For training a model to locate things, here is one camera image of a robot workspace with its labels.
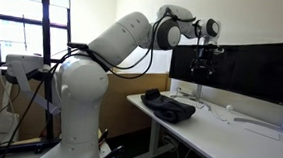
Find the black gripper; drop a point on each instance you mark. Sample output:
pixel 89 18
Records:
pixel 204 60

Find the dark grey trousers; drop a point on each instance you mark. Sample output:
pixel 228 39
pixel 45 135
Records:
pixel 172 109

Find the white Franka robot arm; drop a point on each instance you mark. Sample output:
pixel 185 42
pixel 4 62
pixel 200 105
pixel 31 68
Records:
pixel 80 94

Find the black computer monitor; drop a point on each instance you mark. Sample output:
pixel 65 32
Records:
pixel 268 74
pixel 229 71

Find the white power strip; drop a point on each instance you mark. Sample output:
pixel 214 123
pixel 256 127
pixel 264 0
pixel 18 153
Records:
pixel 184 91

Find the white keyboard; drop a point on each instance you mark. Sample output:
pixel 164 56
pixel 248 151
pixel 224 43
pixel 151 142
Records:
pixel 193 103

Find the light wooden partition panel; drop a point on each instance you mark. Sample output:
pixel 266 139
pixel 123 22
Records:
pixel 130 98

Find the white desk leg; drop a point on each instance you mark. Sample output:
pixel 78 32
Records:
pixel 154 136

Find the black red clamp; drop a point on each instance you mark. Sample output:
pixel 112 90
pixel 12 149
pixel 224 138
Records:
pixel 114 152
pixel 103 136

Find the black vertical stand pole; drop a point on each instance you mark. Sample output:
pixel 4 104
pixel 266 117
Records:
pixel 48 122

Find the white box device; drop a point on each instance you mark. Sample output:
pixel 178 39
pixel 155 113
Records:
pixel 22 60

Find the light wooden board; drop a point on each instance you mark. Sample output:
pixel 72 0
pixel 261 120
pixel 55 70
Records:
pixel 25 114

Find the black stand base bar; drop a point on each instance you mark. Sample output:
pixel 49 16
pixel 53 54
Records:
pixel 26 144

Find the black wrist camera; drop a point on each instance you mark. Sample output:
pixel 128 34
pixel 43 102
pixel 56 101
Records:
pixel 213 49

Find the black window frame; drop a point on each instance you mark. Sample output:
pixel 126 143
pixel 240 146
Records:
pixel 45 15

